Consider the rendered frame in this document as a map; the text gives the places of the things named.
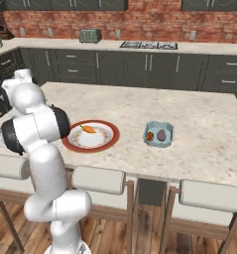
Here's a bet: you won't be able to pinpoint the red rimmed white plate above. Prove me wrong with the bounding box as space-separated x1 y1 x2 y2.
60 119 121 155

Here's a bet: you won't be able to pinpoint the purple vegetable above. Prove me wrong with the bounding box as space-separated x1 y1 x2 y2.
156 128 168 143

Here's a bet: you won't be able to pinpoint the orange carrot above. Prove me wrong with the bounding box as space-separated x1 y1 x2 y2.
78 124 98 135

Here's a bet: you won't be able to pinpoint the cream cushioned wooden stool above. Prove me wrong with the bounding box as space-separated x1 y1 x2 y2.
0 153 37 254
159 178 237 254
70 165 136 254

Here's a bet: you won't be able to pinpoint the dark grey base cupboards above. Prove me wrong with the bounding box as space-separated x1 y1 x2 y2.
0 47 237 107

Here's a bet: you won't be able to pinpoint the black hob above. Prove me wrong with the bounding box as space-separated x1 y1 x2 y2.
119 40 179 51

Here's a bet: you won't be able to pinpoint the grey green toaster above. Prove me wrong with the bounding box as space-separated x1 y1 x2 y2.
78 27 103 45

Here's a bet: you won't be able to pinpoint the brown object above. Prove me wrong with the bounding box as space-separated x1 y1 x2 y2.
0 25 16 41

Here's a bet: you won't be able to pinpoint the dark grey wall cupboards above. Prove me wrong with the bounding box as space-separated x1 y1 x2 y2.
0 0 130 12
180 0 237 13

